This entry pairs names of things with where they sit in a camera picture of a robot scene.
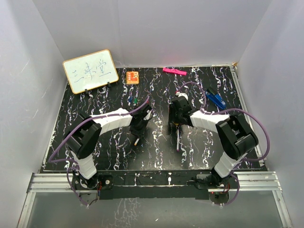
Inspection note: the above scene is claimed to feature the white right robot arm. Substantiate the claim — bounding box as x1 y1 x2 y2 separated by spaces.
169 96 258 189

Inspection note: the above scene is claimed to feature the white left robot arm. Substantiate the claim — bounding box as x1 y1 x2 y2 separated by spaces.
66 102 152 190

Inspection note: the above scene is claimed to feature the white pen purple end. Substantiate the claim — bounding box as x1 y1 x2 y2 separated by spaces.
176 126 180 152

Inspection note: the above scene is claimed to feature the blue black stapler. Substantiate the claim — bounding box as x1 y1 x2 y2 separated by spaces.
206 87 226 110

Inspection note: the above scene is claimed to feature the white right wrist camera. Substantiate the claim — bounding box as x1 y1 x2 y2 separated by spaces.
175 92 188 100

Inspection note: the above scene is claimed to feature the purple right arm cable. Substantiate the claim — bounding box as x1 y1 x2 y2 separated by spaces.
175 82 271 171

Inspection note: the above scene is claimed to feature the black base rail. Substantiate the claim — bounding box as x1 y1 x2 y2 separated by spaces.
97 170 213 200

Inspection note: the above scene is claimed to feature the small whiteboard with yellow frame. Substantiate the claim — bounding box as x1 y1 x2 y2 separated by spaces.
63 49 119 95

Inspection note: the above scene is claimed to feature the aluminium frame rail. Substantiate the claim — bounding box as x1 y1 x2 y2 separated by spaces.
229 65 293 228

